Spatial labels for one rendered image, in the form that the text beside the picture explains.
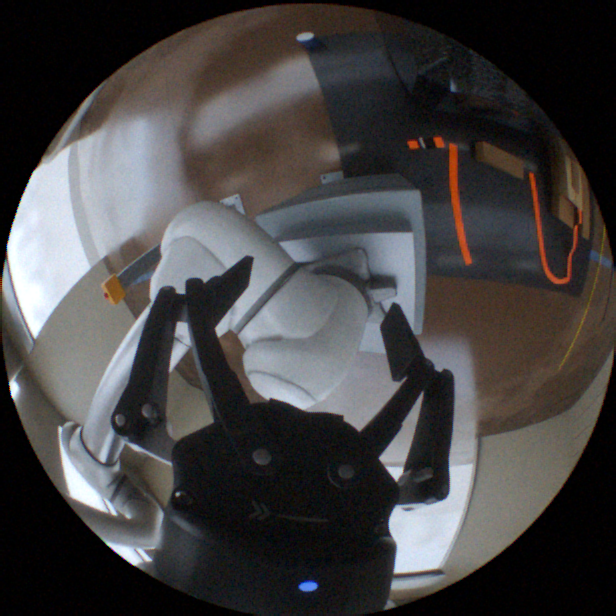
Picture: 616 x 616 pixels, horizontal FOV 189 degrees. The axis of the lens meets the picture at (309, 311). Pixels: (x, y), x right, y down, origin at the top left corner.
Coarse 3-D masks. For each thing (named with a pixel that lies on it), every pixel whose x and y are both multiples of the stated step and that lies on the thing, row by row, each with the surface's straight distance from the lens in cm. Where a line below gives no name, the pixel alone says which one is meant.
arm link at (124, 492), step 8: (128, 480) 60; (120, 488) 57; (128, 488) 58; (136, 488) 59; (112, 496) 58; (120, 496) 58; (128, 496) 57; (136, 496) 57; (144, 496) 59; (112, 504) 62; (120, 504) 58; (152, 504) 56; (160, 512) 56
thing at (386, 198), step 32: (320, 192) 64; (352, 192) 48; (384, 192) 45; (416, 192) 45; (288, 224) 52; (320, 224) 49; (352, 224) 47; (416, 224) 47; (416, 256) 49; (416, 288) 54; (416, 320) 60
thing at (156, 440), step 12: (144, 408) 8; (156, 408) 9; (156, 420) 8; (168, 420) 9; (144, 432) 9; (156, 432) 9; (168, 432) 9; (132, 444) 9; (144, 444) 9; (156, 444) 8; (168, 444) 8; (156, 456) 8; (168, 456) 8
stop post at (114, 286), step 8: (224, 200) 168; (232, 200) 163; (240, 200) 159; (240, 208) 160; (152, 248) 119; (160, 248) 119; (144, 256) 114; (152, 256) 116; (160, 256) 118; (136, 264) 112; (144, 264) 114; (152, 264) 116; (120, 272) 115; (128, 272) 110; (136, 272) 112; (144, 272) 114; (112, 280) 106; (120, 280) 109; (128, 280) 110; (104, 288) 110; (112, 288) 106; (120, 288) 107; (112, 296) 106; (120, 296) 107
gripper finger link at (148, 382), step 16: (160, 288) 14; (160, 304) 13; (160, 320) 11; (144, 336) 11; (160, 336) 10; (144, 352) 10; (160, 352) 10; (144, 368) 9; (160, 368) 10; (128, 384) 9; (144, 384) 9; (160, 384) 10; (128, 400) 9; (144, 400) 8; (160, 400) 10; (112, 416) 9; (128, 416) 8; (128, 432) 8
